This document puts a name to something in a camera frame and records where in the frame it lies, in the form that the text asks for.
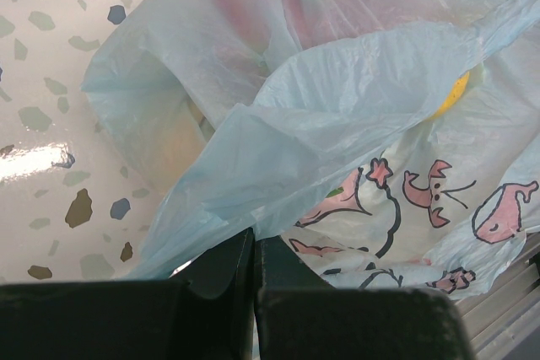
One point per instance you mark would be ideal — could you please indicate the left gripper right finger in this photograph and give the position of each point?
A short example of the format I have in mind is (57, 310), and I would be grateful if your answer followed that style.
(299, 316)

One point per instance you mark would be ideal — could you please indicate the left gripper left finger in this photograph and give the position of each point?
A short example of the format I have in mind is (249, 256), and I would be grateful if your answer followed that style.
(202, 312)

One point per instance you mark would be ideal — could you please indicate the blue plastic bag with fruit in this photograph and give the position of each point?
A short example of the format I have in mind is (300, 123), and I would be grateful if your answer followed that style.
(313, 120)

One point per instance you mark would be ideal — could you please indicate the yellow lemon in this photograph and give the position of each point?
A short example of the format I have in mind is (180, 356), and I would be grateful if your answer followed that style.
(456, 93)

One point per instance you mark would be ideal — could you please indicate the aluminium front rail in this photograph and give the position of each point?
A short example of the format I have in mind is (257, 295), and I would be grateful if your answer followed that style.
(498, 321)

